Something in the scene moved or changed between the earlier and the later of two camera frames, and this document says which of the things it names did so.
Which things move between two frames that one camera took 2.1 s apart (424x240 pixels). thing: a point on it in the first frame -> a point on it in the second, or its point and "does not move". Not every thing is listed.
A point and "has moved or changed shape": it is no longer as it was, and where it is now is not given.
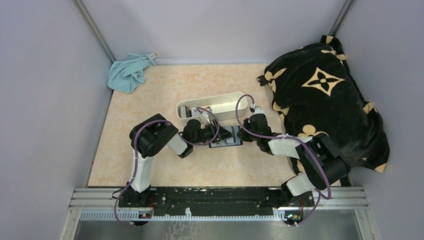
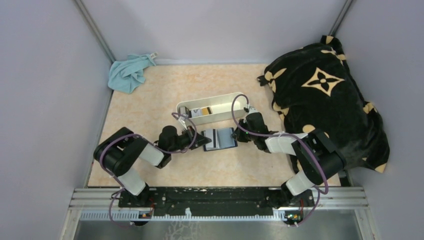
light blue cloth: (125, 76) does not move
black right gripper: (247, 129) does not move
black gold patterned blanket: (315, 92) does not move
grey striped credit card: (233, 138) has moved or changed shape
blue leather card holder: (233, 140) does not move
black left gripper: (218, 133) -> (192, 138)
